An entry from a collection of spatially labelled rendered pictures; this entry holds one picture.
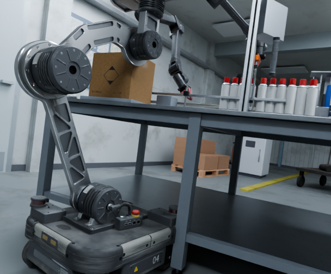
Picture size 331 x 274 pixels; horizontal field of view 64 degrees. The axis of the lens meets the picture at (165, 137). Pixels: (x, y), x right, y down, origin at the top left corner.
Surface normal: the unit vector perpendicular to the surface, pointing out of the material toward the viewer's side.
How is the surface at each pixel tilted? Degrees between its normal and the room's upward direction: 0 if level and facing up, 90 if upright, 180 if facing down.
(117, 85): 90
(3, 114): 90
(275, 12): 90
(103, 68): 90
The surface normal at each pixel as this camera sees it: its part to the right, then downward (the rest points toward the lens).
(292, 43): -0.59, -0.06
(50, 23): 0.80, 0.11
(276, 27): 0.49, 0.07
